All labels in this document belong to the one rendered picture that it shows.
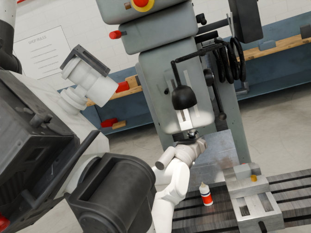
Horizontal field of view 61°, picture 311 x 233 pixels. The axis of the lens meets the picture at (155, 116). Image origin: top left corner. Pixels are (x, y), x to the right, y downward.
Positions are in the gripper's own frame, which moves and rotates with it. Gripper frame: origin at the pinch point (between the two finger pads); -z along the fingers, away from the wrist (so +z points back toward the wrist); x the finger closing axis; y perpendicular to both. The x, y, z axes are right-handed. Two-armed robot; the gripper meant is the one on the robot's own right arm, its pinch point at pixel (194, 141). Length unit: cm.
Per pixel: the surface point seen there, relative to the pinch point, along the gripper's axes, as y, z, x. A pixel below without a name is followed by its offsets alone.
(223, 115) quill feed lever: -10.6, 3.2, -15.0
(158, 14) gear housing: -49, 12, -6
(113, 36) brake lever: -46, 29, -1
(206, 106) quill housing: -15.6, 5.5, -10.8
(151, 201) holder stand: 22.7, 10.6, 23.1
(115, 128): 95, -267, 296
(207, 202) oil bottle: 28.6, 1.8, 1.7
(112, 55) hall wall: -34, -334, 297
